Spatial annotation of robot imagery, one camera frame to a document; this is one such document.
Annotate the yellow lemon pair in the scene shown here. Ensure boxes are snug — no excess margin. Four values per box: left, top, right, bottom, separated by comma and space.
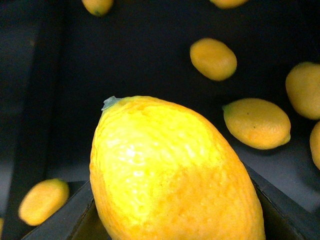
89, 96, 266, 240
18, 178, 70, 226

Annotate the yellow lemon right side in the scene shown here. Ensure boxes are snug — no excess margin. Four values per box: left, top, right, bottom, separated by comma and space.
222, 98, 291, 150

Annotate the orange lemon right middle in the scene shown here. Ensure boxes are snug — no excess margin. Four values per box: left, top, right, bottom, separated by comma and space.
189, 38, 238, 82

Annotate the orange lemon right edge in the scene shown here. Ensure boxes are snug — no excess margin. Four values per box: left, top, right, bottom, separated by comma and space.
285, 62, 320, 120

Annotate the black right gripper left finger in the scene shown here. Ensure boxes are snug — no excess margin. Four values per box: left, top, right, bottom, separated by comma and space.
23, 181, 110, 240

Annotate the orange lemon top left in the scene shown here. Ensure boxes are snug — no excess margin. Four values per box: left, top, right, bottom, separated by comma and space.
82, 0, 114, 17

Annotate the orange lemon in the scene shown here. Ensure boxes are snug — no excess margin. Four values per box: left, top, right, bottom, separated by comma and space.
189, 38, 238, 82
82, 0, 114, 17

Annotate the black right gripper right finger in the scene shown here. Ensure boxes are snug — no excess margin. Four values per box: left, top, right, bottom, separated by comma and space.
244, 164, 320, 240

